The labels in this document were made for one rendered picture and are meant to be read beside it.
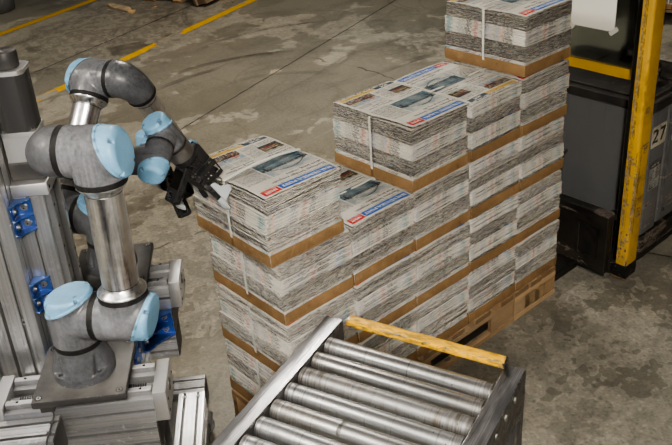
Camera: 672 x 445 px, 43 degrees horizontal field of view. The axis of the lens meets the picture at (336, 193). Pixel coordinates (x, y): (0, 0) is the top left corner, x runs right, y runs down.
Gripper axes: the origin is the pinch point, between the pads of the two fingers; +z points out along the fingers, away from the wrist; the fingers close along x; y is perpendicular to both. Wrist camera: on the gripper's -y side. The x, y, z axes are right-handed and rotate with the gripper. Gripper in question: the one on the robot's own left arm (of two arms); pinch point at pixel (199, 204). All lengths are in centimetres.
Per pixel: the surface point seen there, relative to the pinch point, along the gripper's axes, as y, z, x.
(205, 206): 7.5, 15.2, -6.7
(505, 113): 10, 42, 104
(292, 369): -5, 82, -28
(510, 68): 23, 36, 114
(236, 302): -28.6, 18.7, -2.6
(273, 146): 20.5, 19.6, 17.8
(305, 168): 20.7, 39.8, 14.2
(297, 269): -7.5, 44.8, 4.1
